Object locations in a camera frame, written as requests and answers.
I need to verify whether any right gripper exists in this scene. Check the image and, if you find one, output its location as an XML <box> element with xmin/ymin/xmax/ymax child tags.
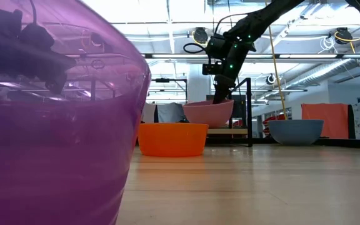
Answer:
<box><xmin>204</xmin><ymin>33</ymin><xmax>258</xmax><ymax>105</ymax></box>

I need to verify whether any pink bowl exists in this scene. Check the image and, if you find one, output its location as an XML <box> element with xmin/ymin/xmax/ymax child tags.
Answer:
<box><xmin>182</xmin><ymin>99</ymin><xmax>235</xmax><ymax>129</ymax></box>

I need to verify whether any orange straight-sided bowl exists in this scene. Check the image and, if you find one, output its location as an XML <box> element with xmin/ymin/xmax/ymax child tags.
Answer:
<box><xmin>137</xmin><ymin>122</ymin><xmax>209</xmax><ymax>158</ymax></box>

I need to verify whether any grey-blue bowl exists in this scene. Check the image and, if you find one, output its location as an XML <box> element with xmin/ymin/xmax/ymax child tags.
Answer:
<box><xmin>267</xmin><ymin>119</ymin><xmax>324</xmax><ymax>146</ymax></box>

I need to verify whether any translucent purple bowl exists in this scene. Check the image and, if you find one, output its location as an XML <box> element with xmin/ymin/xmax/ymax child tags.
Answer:
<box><xmin>0</xmin><ymin>0</ymin><xmax>152</xmax><ymax>225</ymax></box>

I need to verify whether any white building column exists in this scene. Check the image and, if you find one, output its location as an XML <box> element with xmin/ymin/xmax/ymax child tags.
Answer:
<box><xmin>187</xmin><ymin>64</ymin><xmax>212</xmax><ymax>104</ymax></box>

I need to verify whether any grey cloth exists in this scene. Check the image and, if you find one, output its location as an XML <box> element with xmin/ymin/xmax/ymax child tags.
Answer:
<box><xmin>156</xmin><ymin>102</ymin><xmax>186</xmax><ymax>124</ymax></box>

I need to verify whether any red background object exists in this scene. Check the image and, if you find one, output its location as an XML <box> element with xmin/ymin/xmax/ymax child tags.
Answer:
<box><xmin>262</xmin><ymin>114</ymin><xmax>287</xmax><ymax>129</ymax></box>

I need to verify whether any white cloth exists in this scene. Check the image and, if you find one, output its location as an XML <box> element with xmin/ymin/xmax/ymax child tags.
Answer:
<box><xmin>141</xmin><ymin>102</ymin><xmax>158</xmax><ymax>124</ymax></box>

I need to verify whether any long ceiling light bar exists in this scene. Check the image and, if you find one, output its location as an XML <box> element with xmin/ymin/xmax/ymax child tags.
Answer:
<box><xmin>142</xmin><ymin>53</ymin><xmax>360</xmax><ymax>60</ymax></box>

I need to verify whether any orange cloth panel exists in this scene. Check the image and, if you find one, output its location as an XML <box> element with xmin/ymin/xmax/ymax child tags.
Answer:
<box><xmin>301</xmin><ymin>103</ymin><xmax>350</xmax><ymax>139</ymax></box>

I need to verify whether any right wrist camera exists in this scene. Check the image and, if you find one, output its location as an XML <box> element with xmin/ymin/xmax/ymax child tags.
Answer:
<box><xmin>202</xmin><ymin>62</ymin><xmax>224</xmax><ymax>76</ymax></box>

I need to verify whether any black frame wooden shelf rack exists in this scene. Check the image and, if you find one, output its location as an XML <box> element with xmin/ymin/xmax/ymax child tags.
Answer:
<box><xmin>206</xmin><ymin>77</ymin><xmax>254</xmax><ymax>148</ymax></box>

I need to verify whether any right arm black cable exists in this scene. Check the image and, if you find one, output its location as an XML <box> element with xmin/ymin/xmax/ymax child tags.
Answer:
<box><xmin>182</xmin><ymin>12</ymin><xmax>253</xmax><ymax>54</ymax></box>

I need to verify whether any black background rig frame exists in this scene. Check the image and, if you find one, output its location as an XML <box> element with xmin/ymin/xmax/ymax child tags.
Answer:
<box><xmin>151</xmin><ymin>77</ymin><xmax>188</xmax><ymax>104</ymax></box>

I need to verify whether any black ceiling cable reel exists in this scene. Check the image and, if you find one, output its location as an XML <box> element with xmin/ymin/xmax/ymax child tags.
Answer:
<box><xmin>89</xmin><ymin>32</ymin><xmax>106</xmax><ymax>48</ymax></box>
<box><xmin>193</xmin><ymin>27</ymin><xmax>209</xmax><ymax>45</ymax></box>
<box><xmin>334</xmin><ymin>27</ymin><xmax>354</xmax><ymax>44</ymax></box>

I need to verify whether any yellow hanging cable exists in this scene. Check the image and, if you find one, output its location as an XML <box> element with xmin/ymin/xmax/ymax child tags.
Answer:
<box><xmin>264</xmin><ymin>0</ymin><xmax>289</xmax><ymax>121</ymax></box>

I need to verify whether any silver ventilation duct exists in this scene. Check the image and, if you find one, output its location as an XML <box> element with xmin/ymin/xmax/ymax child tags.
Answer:
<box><xmin>284</xmin><ymin>40</ymin><xmax>360</xmax><ymax>90</ymax></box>

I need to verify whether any black table edge rail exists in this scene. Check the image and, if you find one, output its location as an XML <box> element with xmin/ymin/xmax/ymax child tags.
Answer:
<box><xmin>204</xmin><ymin>137</ymin><xmax>360</xmax><ymax>148</ymax></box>

